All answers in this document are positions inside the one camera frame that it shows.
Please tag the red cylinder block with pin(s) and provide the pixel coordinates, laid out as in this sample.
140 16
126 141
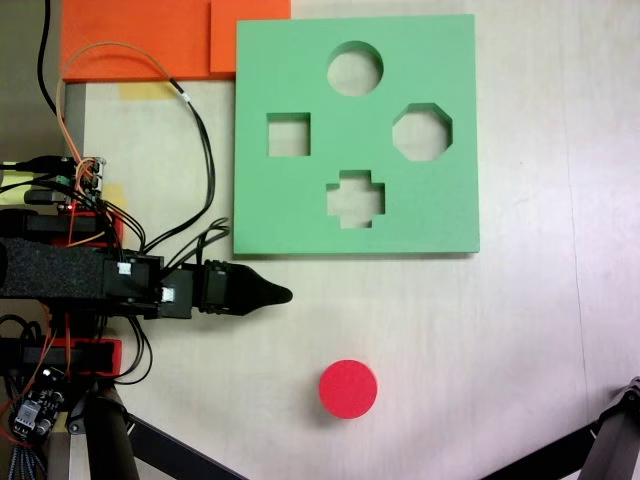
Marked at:
348 389

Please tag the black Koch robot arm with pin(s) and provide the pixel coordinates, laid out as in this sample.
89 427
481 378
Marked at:
60 272

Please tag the small raised orange block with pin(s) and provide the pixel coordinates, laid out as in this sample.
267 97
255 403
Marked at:
235 35

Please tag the green shape-sorter board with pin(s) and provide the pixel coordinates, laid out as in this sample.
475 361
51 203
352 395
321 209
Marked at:
420 210

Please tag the black tripod leg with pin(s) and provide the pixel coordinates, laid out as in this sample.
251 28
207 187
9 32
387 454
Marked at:
607 430
165 450

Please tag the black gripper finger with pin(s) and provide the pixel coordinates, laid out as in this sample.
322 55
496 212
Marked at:
265 293

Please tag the large flat orange block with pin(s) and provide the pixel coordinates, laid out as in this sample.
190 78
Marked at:
135 35

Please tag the yellow sticky note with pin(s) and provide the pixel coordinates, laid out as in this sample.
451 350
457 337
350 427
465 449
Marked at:
12 182

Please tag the yellow tape strip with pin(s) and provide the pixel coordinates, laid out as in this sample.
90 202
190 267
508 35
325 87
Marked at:
145 90

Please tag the red base clamp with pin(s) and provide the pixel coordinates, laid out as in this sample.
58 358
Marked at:
107 357

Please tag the black circuit board with capacitors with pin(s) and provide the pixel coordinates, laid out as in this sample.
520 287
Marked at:
37 405

